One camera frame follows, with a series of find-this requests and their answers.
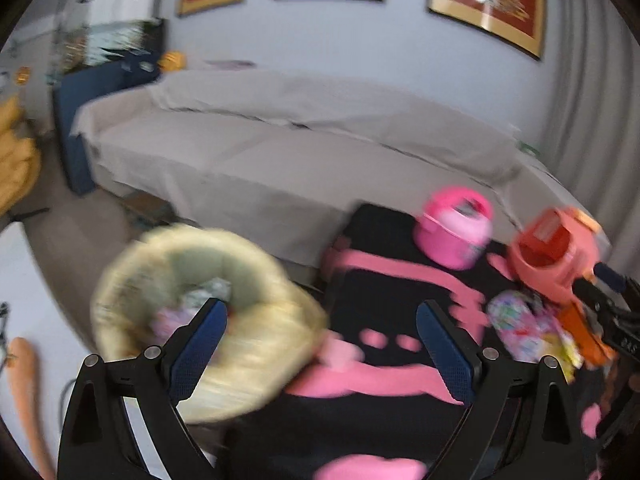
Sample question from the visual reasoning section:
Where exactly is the trash bin with yellow bag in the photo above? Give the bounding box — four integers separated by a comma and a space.
90, 224, 332, 425

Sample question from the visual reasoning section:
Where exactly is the large red framed picture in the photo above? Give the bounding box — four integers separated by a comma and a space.
427, 0, 546, 61

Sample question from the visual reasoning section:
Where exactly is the grey curtain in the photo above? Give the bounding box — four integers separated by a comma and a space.
542, 0, 640, 243

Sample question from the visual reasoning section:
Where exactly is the black pink printed cloth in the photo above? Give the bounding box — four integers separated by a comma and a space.
220, 203, 640, 480

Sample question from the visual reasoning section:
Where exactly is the glass fish tank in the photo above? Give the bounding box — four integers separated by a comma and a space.
52, 0, 166, 77

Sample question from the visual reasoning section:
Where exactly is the floral printed wrapper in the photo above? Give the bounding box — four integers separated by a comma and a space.
487, 291, 553, 362

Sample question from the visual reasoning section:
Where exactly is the grey covered sofa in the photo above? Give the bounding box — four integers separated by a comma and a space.
70, 67, 614, 272

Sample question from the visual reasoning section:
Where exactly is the yellow armchair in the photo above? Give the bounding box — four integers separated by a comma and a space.
0, 95, 51, 222

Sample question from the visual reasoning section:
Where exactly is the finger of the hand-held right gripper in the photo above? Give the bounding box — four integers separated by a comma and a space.
592, 261, 640, 295

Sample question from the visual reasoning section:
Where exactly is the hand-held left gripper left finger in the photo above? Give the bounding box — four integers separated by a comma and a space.
57, 297, 230, 480

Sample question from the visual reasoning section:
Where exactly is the pink toy rice cooker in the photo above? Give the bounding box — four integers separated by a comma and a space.
413, 186, 495, 272

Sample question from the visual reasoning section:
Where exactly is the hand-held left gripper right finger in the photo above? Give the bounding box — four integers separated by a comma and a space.
416, 299, 584, 480

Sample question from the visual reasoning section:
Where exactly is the black looped cable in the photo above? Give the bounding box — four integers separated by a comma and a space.
0, 301, 12, 367

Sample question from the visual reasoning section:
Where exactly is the orange massage hammer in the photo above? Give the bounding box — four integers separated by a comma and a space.
7, 337, 57, 480

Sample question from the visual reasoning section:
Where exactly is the small dark stool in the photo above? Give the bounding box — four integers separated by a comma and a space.
122, 192, 172, 227

